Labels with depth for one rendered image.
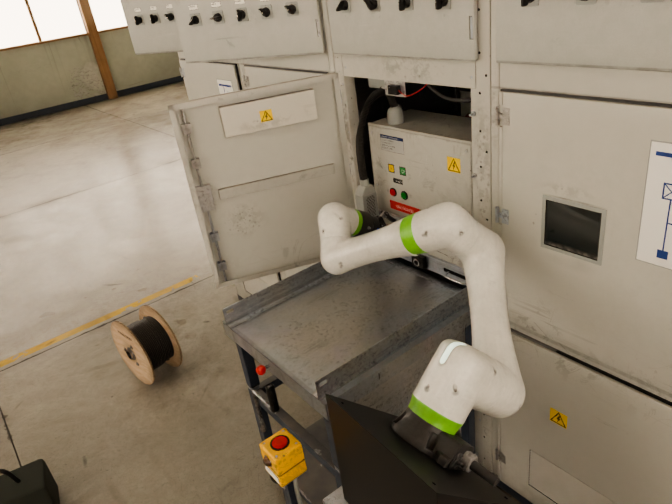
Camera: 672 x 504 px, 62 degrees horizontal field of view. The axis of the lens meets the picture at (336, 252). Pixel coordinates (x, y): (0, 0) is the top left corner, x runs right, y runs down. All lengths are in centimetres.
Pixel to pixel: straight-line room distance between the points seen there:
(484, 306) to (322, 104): 105
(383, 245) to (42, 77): 1136
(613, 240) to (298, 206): 120
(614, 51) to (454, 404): 85
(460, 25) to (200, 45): 115
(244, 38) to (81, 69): 1057
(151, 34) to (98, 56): 971
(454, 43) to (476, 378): 92
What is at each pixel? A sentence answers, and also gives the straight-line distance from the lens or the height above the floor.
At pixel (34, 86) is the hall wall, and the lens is 1261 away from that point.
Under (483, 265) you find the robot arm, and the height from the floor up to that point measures 117.
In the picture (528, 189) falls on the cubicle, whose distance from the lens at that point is 166.
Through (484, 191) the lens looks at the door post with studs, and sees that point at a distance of 178.
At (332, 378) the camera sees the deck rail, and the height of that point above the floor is 89.
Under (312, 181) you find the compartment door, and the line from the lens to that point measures 224.
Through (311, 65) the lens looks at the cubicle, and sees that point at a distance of 228.
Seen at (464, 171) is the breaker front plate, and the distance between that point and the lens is 187.
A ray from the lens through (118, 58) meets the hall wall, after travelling 1300.
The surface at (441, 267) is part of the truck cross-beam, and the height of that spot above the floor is 90.
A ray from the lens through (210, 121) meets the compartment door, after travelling 212.
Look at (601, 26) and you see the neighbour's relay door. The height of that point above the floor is 174.
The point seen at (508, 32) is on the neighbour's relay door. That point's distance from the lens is 159.
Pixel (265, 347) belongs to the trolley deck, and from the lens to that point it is 190.
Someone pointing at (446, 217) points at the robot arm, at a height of 133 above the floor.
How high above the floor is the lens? 195
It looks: 27 degrees down
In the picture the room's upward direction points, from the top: 8 degrees counter-clockwise
